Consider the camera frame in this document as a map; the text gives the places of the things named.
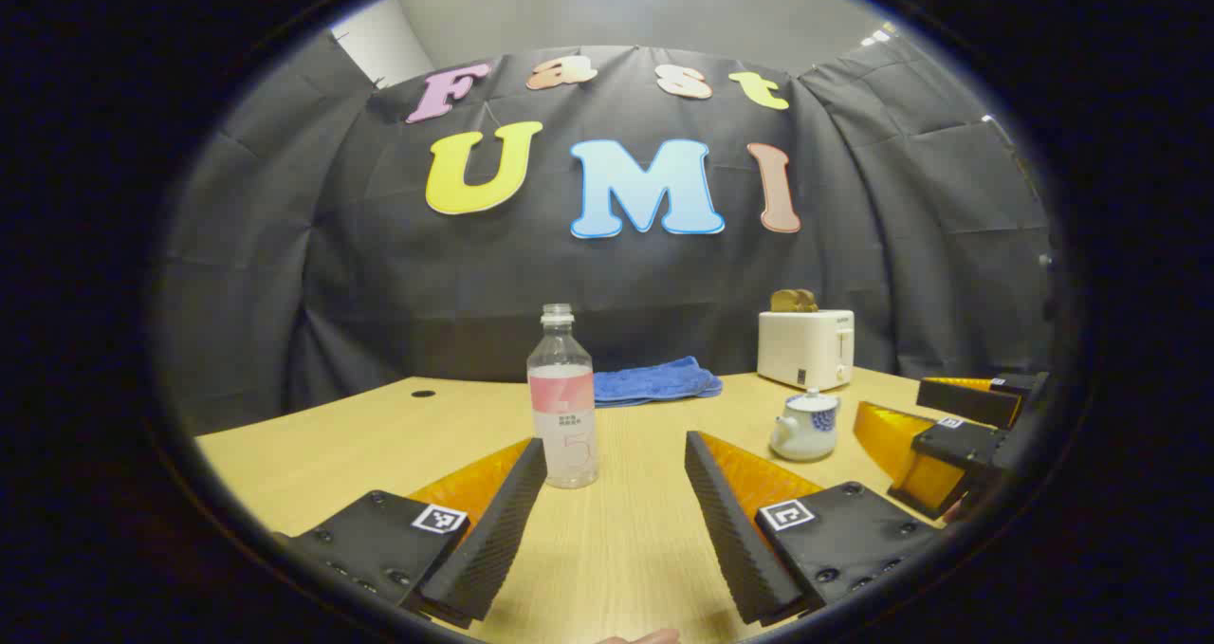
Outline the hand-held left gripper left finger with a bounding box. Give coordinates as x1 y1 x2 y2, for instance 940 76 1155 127
275 437 549 629

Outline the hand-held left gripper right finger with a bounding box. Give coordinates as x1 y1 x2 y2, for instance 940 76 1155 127
685 431 945 626

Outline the white teacup with blue print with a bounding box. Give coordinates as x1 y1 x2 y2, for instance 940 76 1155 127
768 399 841 463

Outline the clear water bottle pink label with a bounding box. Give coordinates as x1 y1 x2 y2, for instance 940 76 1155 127
526 304 600 489

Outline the blue towel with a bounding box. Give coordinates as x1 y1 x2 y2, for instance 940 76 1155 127
593 356 724 408

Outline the white toaster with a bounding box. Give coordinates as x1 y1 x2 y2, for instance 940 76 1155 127
757 308 856 392

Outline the black backdrop cloth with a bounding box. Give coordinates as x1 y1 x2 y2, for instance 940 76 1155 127
152 32 1058 436

